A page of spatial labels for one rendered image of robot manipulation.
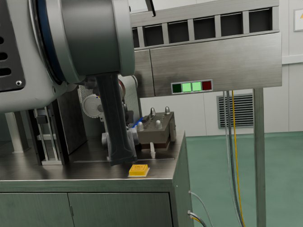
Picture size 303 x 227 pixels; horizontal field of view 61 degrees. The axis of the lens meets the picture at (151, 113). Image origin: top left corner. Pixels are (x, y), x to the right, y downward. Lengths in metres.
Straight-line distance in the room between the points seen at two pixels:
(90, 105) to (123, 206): 0.55
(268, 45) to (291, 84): 2.54
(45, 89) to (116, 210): 1.06
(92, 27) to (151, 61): 1.35
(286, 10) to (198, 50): 2.60
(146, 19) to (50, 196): 1.11
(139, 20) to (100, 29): 1.37
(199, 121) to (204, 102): 0.32
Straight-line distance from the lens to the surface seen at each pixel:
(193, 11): 1.61
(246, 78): 1.62
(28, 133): 2.12
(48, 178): 1.35
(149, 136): 1.33
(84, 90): 1.47
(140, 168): 1.17
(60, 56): 0.28
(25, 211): 1.55
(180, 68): 1.60
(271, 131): 4.23
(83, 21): 0.28
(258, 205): 2.11
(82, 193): 1.32
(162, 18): 1.62
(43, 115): 1.44
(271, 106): 4.12
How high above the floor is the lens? 1.41
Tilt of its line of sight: 13 degrees down
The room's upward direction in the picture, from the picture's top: 7 degrees counter-clockwise
